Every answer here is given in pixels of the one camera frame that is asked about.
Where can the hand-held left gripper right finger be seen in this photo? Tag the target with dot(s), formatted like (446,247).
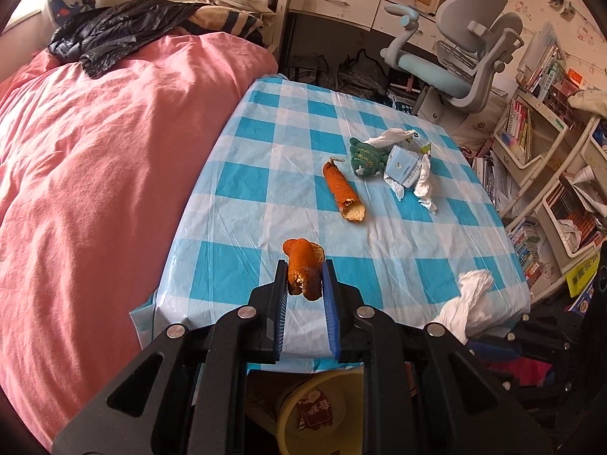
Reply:
(329,308)

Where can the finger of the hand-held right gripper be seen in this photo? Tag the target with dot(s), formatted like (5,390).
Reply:
(495,350)
(545,322)

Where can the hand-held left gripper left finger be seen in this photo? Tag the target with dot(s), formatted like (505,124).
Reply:
(282,303)

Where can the curled orange peel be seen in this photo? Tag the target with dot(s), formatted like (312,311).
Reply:
(302,265)

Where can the large white tissue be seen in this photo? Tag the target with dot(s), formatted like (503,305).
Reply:
(467,298)

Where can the yellow plastic bucket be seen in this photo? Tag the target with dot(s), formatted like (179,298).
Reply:
(346,388)

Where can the long orange peel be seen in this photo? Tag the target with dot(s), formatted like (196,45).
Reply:
(339,187)

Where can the long white tissue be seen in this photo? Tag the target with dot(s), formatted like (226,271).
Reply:
(423,185)

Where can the row of books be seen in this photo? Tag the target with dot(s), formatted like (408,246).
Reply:
(526,251)
(518,128)
(545,66)

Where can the red printed snack wrapper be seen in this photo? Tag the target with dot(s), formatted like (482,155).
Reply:
(313,410)

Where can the stack of papers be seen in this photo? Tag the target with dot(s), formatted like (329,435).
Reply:
(493,180)

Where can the blue checked tablecloth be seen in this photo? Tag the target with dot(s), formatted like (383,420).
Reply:
(294,151)

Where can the green plush toy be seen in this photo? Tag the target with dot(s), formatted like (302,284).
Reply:
(366,156)

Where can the blue tissue pack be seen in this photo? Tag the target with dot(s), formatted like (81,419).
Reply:
(403,167)

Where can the white bookshelf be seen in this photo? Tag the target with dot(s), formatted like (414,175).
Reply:
(559,151)

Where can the small printed carton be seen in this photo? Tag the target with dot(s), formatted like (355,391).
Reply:
(418,142)

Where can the pink blanket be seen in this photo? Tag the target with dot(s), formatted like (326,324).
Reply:
(104,175)

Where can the black plastic bag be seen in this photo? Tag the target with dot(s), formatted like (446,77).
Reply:
(360,73)

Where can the striped pillow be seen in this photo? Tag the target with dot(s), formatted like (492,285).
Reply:
(227,21)

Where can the grey and blue desk chair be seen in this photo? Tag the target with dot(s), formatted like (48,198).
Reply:
(450,42)

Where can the black puffer jacket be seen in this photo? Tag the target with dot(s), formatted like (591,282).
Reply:
(123,28)

